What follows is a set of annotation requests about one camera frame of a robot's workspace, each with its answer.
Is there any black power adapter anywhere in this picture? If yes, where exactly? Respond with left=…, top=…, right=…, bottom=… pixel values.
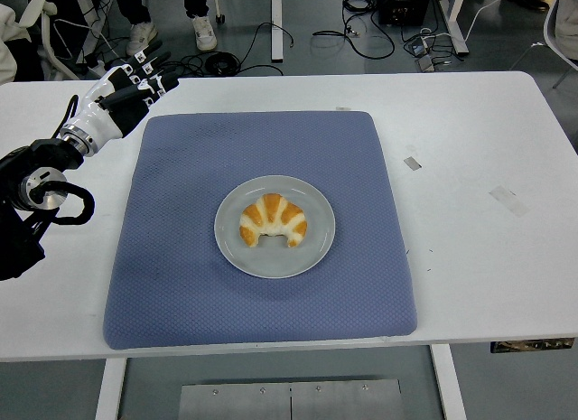
left=404, top=35, right=437, bottom=58

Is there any black equipment box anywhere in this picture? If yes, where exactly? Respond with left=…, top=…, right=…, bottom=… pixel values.
left=378, top=0, right=437, bottom=26

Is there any person's left leg white shoe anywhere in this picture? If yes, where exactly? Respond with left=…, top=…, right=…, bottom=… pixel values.
left=179, top=0, right=219, bottom=53

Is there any grey round plate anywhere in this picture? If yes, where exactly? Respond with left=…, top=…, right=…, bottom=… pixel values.
left=213, top=174, right=337, bottom=280

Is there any white office chair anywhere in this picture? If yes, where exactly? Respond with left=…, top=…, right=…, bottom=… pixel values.
left=17, top=0, right=85, bottom=81

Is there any croissant bread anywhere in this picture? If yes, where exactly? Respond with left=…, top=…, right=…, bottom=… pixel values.
left=238, top=192, right=309, bottom=248

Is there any person's leg white shoe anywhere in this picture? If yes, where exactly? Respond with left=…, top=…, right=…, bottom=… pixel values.
left=117, top=0, right=159, bottom=58
left=179, top=0, right=219, bottom=53

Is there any large grey tape strip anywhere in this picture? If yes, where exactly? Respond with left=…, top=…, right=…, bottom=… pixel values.
left=489, top=185, right=530, bottom=218

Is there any person in white seated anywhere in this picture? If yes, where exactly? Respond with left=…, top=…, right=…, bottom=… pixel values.
left=0, top=3, right=35, bottom=86

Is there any long black cable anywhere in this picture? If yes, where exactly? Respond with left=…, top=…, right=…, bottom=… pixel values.
left=311, top=0, right=396, bottom=60

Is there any white table leg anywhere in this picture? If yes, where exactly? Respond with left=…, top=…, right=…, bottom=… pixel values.
left=94, top=357, right=128, bottom=420
left=429, top=343, right=469, bottom=420

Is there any person's right leg white shoe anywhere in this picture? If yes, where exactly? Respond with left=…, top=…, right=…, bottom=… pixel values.
left=117, top=0, right=159, bottom=58

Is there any grey white chair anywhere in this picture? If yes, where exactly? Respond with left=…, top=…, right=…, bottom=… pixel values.
left=509, top=0, right=578, bottom=90

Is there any white background desk leg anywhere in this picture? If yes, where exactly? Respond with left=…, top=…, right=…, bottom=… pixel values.
left=270, top=0, right=284, bottom=62
left=436, top=0, right=471, bottom=56

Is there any grey metal plate with screws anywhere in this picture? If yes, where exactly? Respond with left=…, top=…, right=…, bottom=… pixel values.
left=179, top=378, right=403, bottom=420

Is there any coiled black cable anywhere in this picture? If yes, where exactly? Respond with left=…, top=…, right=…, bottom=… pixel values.
left=205, top=51, right=240, bottom=76

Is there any person in grey seated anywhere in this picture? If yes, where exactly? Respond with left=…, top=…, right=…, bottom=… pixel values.
left=554, top=0, right=578, bottom=62

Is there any blue quilted mat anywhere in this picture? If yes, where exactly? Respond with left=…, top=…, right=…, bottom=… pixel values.
left=102, top=110, right=418, bottom=351

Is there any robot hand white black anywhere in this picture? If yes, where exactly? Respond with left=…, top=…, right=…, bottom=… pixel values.
left=62, top=40, right=181, bottom=156

